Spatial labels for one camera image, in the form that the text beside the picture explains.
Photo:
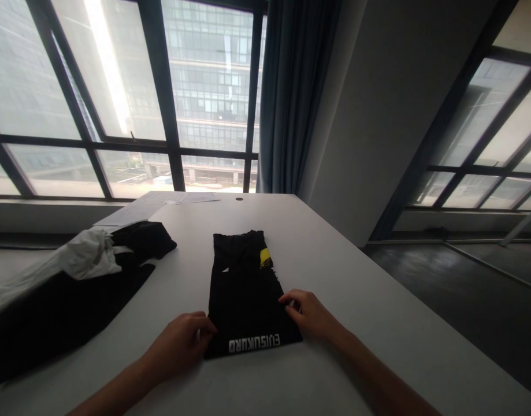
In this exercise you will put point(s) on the side dark-framed window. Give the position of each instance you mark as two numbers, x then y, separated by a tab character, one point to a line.
477	130

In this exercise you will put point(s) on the white paper sheets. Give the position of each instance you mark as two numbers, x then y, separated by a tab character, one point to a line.
154	206

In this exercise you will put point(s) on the person's right hand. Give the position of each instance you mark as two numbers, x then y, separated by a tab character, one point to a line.
310	316

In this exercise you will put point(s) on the blue-grey curtain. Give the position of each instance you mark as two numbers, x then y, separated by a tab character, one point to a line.
291	97

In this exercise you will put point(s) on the white table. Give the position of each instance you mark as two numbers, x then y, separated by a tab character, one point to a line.
291	312

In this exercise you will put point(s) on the black printed garment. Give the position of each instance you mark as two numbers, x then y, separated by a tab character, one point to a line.
248	294

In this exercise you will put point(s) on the person's left hand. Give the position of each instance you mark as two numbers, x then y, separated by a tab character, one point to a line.
176	344

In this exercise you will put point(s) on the person's left fingers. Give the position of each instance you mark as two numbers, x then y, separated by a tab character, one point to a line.
204	331

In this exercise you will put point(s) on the pile of black and white clothes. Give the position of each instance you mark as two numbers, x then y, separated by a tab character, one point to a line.
61	286

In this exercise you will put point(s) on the large dark-framed window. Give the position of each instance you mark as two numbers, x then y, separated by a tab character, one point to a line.
122	95

